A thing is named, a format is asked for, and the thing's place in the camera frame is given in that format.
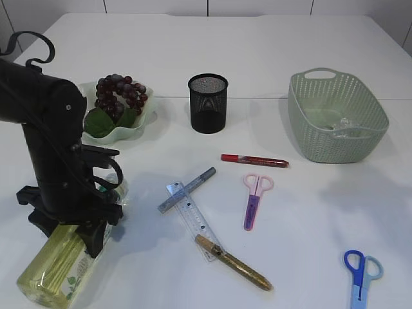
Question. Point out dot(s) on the yellow tea plastic bottle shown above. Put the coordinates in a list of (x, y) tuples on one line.
[(57, 272)]

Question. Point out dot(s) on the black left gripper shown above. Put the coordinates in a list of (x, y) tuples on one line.
[(75, 208)]

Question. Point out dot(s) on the purple grape bunch with leaf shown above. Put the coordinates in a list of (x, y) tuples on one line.
[(124, 86)]

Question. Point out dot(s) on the gold glitter pen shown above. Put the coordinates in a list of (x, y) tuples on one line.
[(234, 263)]

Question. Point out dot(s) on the green woven plastic basket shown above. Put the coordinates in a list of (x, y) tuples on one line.
[(315, 102)]

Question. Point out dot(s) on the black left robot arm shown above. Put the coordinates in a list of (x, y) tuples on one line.
[(51, 111)]

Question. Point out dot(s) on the clear plastic ruler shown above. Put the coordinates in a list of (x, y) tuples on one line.
[(193, 218)]

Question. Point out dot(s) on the clear plastic sheet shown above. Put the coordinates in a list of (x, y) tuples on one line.
[(345, 128)]

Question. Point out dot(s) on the black mesh pen holder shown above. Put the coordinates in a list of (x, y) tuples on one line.
[(208, 102)]

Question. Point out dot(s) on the blue handled scissors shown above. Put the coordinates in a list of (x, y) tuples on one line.
[(361, 278)]

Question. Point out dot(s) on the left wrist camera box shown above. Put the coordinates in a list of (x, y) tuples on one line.
[(94, 156)]

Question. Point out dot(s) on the pink purple small scissors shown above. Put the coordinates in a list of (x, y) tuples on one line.
[(257, 185)]

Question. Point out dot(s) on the red marker pen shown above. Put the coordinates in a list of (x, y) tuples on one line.
[(253, 160)]

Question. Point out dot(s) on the silver grey marker pen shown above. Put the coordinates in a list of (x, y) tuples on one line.
[(190, 187)]

